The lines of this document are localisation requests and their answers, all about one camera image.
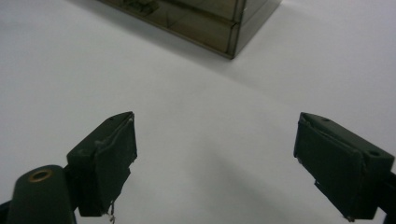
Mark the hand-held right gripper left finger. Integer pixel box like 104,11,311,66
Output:
65,110,138,217

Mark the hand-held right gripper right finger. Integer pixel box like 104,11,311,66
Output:
292,111,396,221

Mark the smoky transparent drawer cabinet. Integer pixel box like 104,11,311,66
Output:
97,0,283,60

